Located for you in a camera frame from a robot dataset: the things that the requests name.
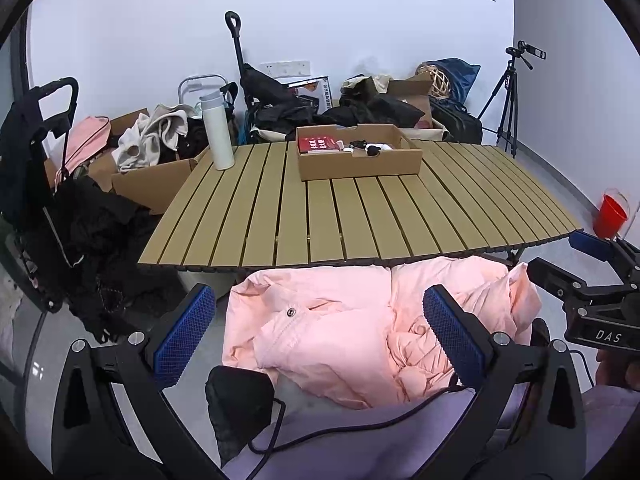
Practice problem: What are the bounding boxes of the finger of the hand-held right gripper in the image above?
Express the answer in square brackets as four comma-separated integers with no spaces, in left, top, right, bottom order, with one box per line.
[527,256,637,312]
[568,231,640,287]

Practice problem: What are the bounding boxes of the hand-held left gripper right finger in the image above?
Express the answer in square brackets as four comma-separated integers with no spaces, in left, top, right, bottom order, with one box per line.
[422,284,588,480]

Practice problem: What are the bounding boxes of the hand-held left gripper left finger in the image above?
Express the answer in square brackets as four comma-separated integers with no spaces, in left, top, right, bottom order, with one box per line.
[50,282,226,480]

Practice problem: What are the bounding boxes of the cardboard tray box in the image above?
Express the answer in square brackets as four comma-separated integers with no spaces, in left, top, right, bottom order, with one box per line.
[295,124,423,182]

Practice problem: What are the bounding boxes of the person's right hand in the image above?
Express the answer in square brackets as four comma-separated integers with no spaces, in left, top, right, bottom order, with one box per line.
[595,349,640,387]

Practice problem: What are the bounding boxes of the red bucket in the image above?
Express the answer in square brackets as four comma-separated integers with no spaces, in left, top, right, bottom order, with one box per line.
[593,187,631,239]

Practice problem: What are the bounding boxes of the black mesh pouch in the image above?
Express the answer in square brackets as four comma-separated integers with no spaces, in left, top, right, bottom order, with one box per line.
[205,365,276,466]

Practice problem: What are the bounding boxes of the pink jacket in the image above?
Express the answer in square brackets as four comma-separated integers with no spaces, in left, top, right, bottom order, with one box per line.
[221,256,542,410]

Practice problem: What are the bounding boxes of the person's legs lavender trousers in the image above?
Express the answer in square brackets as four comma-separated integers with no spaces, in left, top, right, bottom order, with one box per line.
[220,387,531,480]

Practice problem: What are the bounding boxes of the black clothes on cart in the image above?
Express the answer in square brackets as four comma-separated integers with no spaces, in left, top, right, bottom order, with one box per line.
[0,95,176,343]

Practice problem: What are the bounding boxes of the large cardboard box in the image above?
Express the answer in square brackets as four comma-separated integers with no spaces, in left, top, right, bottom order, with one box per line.
[42,107,211,216]

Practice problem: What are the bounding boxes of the black tripod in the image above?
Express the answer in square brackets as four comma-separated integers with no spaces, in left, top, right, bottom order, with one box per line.
[477,57,523,160]

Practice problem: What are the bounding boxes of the black duffel bag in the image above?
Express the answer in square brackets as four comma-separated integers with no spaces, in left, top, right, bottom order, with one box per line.
[430,97,484,145]

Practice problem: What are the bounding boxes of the beige tote bag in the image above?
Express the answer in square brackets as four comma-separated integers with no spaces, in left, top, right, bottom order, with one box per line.
[400,125,451,142]

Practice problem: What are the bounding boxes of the cream clothes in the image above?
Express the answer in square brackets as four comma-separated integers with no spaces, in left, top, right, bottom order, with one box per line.
[111,104,203,171]

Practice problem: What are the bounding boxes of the white thermos bottle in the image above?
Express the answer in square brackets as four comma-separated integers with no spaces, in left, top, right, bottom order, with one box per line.
[200,91,236,171]

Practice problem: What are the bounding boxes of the navy blue pillow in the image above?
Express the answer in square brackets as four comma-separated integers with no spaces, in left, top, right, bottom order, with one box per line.
[430,57,481,111]

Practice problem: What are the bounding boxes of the pink bag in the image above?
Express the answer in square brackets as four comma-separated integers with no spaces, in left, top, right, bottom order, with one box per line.
[62,116,112,176]

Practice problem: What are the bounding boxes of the wicker ball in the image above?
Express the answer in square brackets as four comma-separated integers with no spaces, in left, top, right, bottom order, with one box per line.
[417,62,451,99]

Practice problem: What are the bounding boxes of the black jacket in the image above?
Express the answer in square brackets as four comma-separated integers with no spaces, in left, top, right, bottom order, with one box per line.
[340,92,426,129]

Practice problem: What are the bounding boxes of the red box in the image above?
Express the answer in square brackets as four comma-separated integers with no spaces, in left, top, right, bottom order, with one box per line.
[298,135,344,155]

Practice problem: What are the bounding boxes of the open brown cardboard box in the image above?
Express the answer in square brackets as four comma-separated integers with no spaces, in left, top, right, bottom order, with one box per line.
[385,72,434,129]

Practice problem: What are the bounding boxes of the black clothes pile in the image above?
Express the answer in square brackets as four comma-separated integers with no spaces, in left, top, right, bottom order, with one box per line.
[250,100,361,137]

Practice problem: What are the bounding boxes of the khaki cloth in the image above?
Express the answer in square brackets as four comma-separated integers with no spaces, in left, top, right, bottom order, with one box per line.
[342,74,394,96]

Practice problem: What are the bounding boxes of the black bag on trolley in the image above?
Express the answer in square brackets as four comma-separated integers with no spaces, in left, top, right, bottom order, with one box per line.
[240,62,301,111]

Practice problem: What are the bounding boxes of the black folding cart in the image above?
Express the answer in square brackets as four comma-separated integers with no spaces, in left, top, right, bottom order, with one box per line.
[0,77,81,313]

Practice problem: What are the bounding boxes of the white printed box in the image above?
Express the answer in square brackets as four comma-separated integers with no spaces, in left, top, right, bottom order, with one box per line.
[287,76,333,113]

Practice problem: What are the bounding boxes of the black cable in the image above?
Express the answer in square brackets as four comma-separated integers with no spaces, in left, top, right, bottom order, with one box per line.
[245,350,596,457]

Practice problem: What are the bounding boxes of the black camera on tripod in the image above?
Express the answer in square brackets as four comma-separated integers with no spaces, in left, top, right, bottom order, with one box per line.
[505,40,547,71]

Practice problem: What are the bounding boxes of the white metal frame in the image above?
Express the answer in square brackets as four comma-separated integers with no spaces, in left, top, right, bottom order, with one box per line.
[177,75,240,111]

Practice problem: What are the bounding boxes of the white wall socket strip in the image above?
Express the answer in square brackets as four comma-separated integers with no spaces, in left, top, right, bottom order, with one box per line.
[262,60,310,77]

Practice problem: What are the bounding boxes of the black trolley handle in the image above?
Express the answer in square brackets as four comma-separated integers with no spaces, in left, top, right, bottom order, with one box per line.
[225,11,252,111]

